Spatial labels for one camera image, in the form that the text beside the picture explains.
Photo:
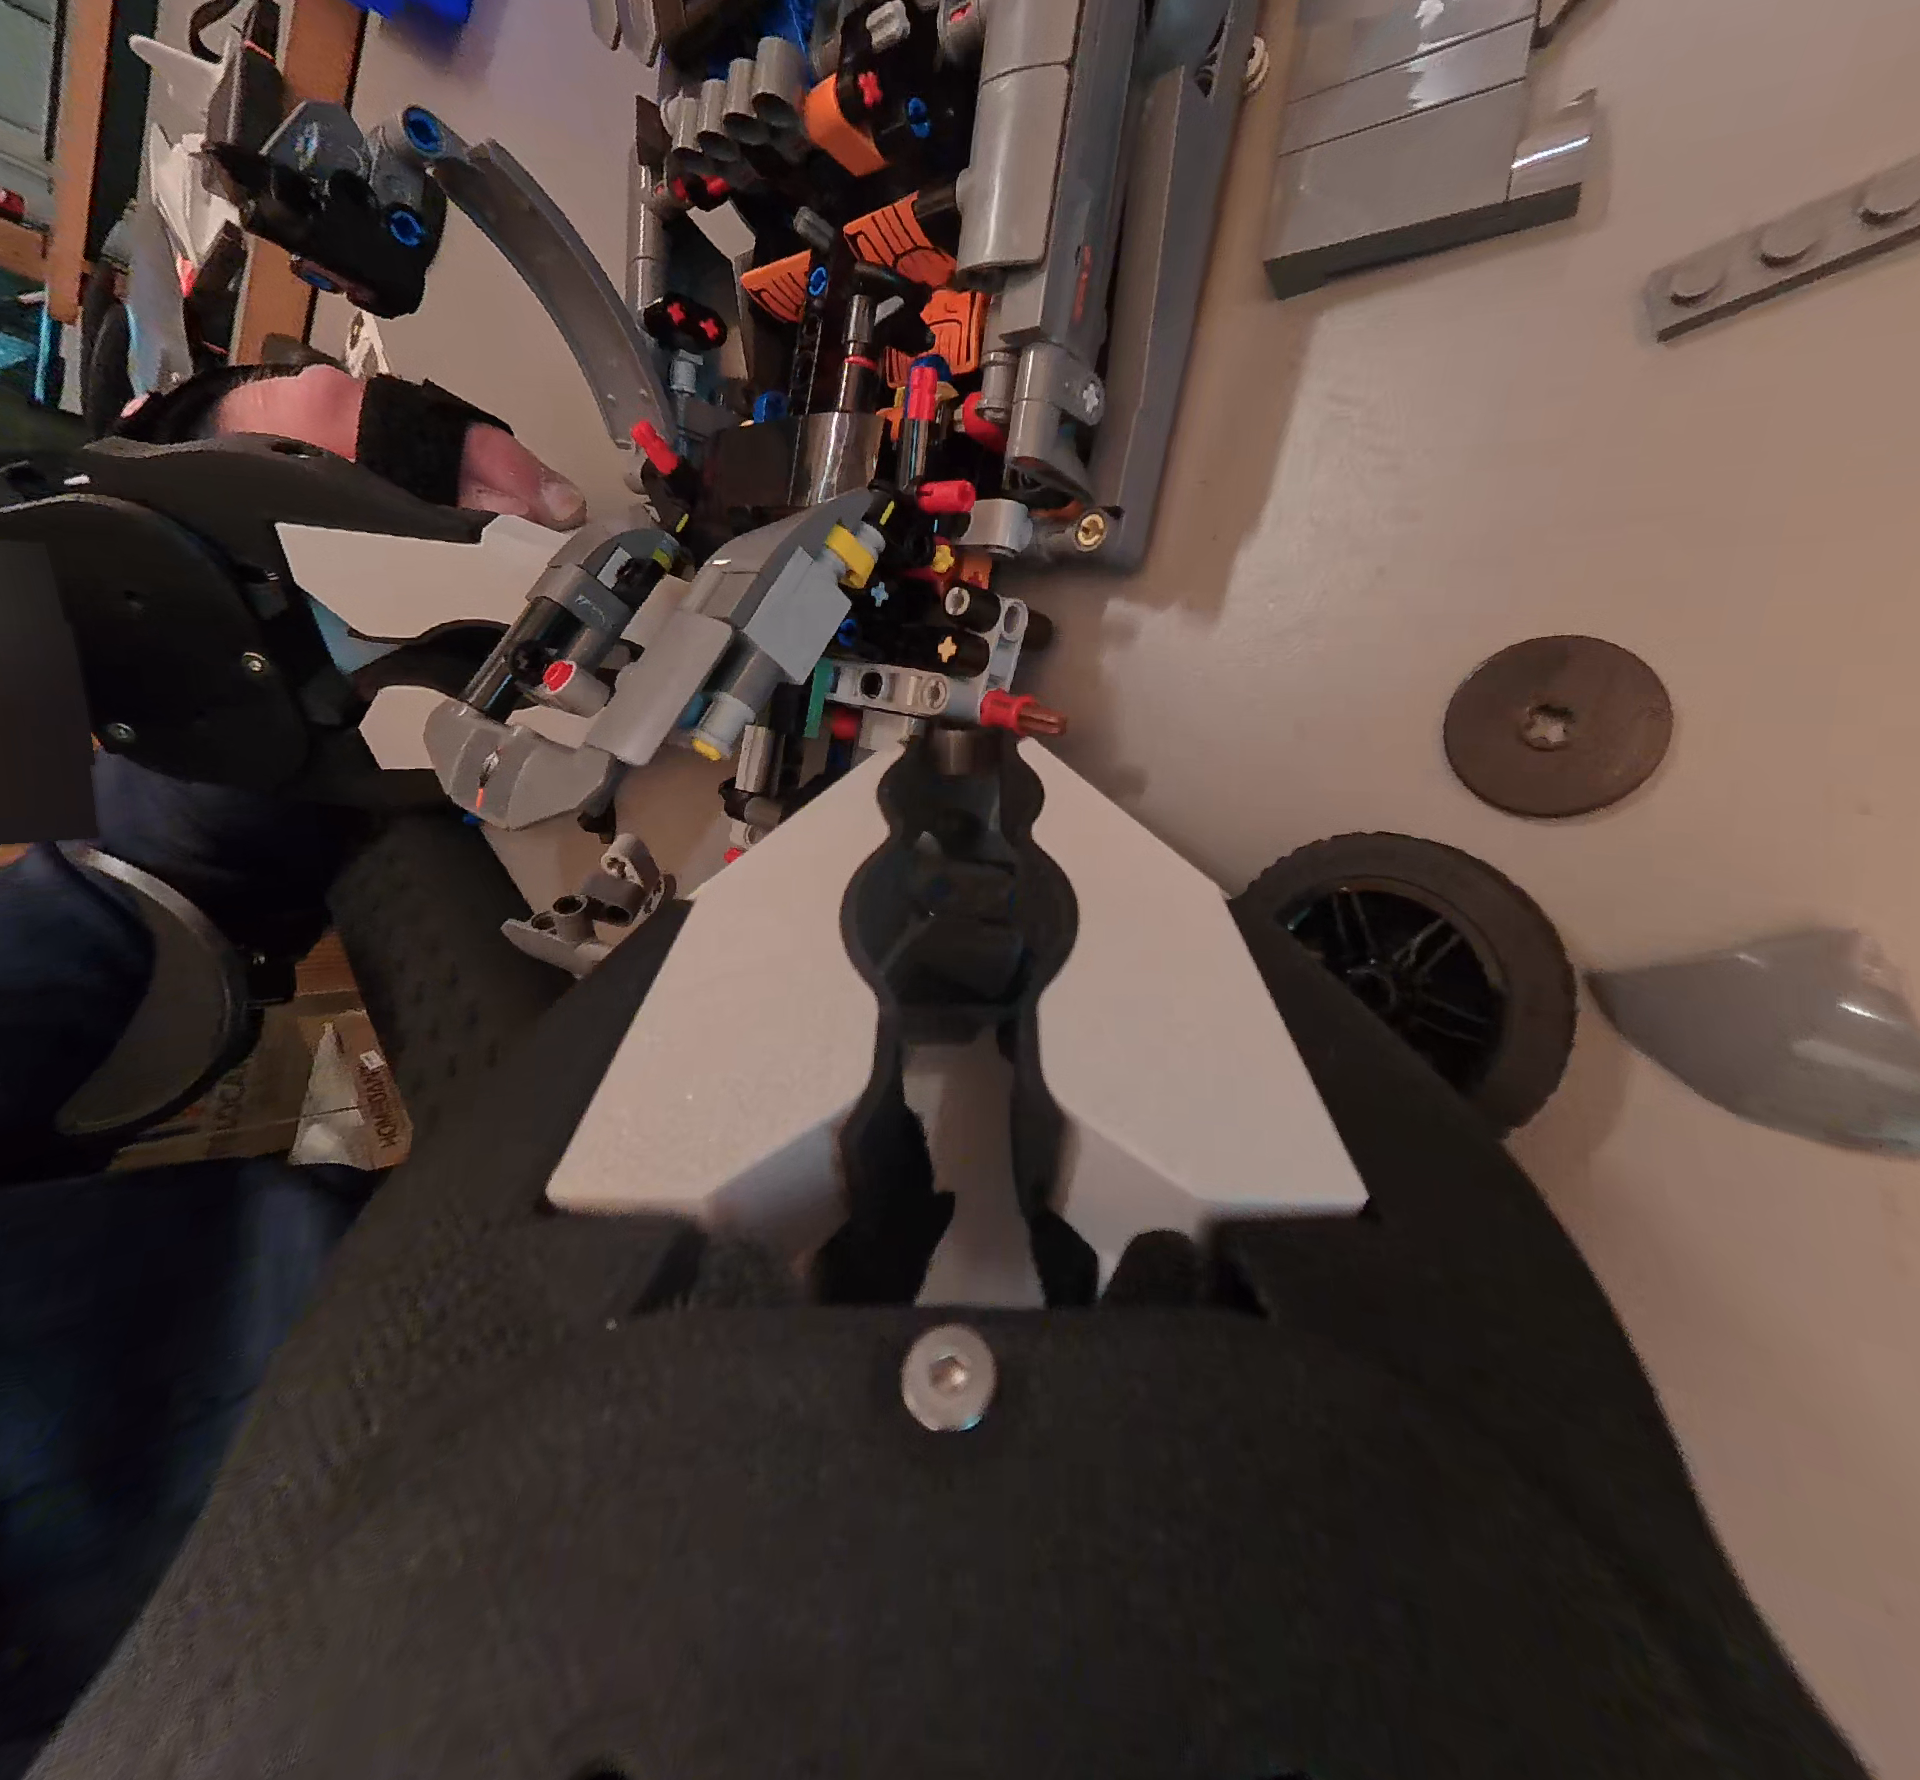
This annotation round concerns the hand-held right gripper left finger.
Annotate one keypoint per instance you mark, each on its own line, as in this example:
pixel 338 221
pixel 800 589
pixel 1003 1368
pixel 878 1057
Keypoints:
pixel 708 1062

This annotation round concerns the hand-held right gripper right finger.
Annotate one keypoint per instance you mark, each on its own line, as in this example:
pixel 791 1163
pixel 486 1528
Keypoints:
pixel 1202 1062

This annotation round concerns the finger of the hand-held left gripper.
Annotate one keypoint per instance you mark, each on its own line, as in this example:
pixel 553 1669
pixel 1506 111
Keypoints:
pixel 420 578
pixel 407 738

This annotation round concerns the grey lego car model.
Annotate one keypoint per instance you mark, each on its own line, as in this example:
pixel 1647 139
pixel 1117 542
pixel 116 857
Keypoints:
pixel 1050 130

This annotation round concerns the black lego wheel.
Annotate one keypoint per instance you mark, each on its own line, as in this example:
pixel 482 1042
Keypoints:
pixel 1532 968

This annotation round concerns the dark round lego disc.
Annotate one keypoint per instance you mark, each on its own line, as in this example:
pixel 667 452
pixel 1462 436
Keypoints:
pixel 1621 730

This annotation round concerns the grey curved lego shell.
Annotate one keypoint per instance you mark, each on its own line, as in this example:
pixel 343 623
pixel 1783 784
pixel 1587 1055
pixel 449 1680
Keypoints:
pixel 1770 1044

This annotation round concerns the grey lego panel assembly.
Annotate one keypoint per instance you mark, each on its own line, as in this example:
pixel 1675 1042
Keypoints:
pixel 1410 160

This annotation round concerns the long grey lego plate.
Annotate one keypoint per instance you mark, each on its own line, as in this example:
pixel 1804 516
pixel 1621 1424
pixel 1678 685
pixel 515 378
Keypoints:
pixel 1801 253

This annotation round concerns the person's left hand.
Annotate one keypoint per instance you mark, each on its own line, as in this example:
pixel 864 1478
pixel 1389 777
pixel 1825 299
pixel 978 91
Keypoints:
pixel 242 403

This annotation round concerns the black round stool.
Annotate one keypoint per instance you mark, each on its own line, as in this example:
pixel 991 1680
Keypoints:
pixel 196 1001

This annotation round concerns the cardboard box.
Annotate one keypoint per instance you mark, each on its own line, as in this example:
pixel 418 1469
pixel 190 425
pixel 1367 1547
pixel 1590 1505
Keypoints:
pixel 228 1118

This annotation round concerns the person's legs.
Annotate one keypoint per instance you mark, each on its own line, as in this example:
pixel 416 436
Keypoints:
pixel 119 1433

